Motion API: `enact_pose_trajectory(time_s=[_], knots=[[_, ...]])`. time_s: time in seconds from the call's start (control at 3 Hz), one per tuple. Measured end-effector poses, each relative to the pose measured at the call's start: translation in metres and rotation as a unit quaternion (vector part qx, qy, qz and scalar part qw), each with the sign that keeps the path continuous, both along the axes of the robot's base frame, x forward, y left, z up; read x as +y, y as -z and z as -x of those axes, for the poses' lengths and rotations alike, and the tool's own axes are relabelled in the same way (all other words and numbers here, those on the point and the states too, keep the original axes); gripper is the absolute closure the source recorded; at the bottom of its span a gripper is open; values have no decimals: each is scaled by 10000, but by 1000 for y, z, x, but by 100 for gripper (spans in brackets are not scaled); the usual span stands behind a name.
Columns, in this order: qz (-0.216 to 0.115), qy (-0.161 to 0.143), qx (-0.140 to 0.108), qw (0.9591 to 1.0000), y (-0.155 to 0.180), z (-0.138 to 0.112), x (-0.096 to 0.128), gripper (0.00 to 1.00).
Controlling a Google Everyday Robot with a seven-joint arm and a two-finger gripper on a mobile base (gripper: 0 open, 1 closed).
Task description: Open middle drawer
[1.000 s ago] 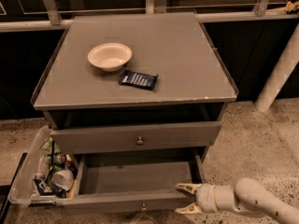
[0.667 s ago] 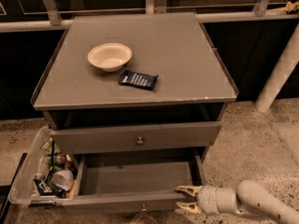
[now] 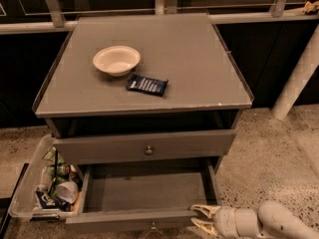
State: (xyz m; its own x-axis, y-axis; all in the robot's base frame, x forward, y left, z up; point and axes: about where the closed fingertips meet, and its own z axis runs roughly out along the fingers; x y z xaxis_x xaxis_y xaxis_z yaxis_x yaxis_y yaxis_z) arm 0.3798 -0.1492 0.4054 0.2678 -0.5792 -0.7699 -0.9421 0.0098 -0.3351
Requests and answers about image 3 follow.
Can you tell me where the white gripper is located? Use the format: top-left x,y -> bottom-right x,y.
189,204 -> 262,239

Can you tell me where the grey drawer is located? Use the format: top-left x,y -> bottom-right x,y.
54,129 -> 236,164
66,158 -> 219,233

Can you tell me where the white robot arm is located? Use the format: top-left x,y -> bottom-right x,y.
189,27 -> 319,239

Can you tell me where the grey top drawer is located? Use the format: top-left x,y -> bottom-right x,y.
54,129 -> 236,164

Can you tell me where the grey drawer cabinet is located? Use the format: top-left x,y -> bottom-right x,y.
32,13 -> 255,171

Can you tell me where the blue snack packet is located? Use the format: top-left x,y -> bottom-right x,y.
126,74 -> 168,97

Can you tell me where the white paper cup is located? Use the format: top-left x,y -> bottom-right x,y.
56,181 -> 79,204

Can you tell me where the green can in bin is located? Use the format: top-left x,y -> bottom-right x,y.
57,164 -> 70,176

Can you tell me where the blue packet in bin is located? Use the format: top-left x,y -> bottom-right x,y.
35,191 -> 71,211

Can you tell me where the clear plastic bin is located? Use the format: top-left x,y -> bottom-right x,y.
9,134 -> 83,220

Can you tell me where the clear plastic bottle in bin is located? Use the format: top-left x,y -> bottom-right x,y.
36,166 -> 53,192

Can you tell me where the green chip bag in bin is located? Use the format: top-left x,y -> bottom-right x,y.
43,146 -> 65,164

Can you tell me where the white bowl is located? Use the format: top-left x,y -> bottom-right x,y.
93,46 -> 141,77

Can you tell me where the metal railing frame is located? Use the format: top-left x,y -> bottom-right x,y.
0,0 -> 319,35

